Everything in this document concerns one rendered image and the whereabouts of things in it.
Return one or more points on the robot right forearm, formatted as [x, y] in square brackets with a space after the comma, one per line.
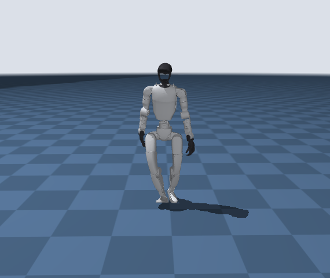
[142, 125]

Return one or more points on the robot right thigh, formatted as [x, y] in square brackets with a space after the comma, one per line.
[151, 154]

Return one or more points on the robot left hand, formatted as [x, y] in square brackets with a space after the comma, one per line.
[191, 145]

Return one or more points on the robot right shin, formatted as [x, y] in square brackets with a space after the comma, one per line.
[159, 184]

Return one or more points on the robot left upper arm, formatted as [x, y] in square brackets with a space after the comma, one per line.
[181, 93]

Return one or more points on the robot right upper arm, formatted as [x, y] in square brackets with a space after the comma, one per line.
[146, 100]

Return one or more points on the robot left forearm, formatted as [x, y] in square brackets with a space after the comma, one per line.
[187, 127]

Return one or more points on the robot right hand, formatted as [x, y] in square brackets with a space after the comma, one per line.
[141, 138]

